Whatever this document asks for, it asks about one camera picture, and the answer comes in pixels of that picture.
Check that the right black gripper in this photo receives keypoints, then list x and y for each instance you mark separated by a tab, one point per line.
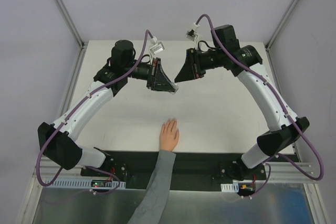
196	63

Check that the right aluminium frame post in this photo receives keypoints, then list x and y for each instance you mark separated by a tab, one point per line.
281	24

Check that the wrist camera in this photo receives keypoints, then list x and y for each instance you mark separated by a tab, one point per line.
156	46
192	34

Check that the white cable duct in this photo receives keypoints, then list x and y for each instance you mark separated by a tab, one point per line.
230	188
87	184

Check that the clear nail polish bottle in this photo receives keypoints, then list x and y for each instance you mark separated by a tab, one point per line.
174	88

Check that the left aluminium frame post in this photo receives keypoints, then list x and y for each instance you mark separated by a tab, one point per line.
70	23

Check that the aluminium frame post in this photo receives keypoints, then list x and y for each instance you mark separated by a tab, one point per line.
281	24
70	23

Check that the mannequin hand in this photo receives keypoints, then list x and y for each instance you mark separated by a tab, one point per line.
169	135

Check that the left white cable duct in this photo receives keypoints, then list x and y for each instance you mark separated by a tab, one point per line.
87	184

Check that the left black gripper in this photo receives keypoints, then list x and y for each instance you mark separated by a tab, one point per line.
153	73

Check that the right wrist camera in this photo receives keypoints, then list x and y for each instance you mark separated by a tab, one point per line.
192	34

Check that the grey sleeved forearm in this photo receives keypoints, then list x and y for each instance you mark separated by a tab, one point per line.
157	192

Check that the right white cable duct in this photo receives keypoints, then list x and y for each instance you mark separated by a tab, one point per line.
230	188

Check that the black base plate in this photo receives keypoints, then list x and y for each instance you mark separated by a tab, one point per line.
191	171

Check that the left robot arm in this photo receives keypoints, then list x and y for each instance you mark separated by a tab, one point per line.
57	140

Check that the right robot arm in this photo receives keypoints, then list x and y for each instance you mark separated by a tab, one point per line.
246	64

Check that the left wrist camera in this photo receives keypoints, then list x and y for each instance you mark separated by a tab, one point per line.
156	46

